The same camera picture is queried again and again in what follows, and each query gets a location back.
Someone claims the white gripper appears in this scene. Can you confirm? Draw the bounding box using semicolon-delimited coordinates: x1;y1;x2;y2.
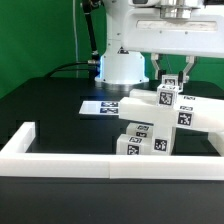
122;7;224;84

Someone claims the white tagged block part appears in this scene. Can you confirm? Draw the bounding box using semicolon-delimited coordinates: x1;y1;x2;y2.
162;75;178;86

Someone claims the white chair back frame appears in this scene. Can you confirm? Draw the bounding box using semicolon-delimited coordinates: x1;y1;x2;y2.
119;89;224;132

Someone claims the white chair seat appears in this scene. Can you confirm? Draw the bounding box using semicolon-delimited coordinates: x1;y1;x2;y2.
151;125;176;156

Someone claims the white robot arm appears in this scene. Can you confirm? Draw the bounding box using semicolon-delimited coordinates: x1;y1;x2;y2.
81;0;224;84

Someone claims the white sheet with tags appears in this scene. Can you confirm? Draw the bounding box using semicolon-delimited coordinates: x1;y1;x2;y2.
79;101;119;115

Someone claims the white U-shaped fence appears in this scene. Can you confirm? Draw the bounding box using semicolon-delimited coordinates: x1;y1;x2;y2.
0;122;224;181

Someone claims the black cable bundle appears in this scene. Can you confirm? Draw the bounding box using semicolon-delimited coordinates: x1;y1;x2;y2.
44;9;101;79

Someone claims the white thin cable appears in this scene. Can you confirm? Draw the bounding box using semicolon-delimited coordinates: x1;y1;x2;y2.
72;0;80;79

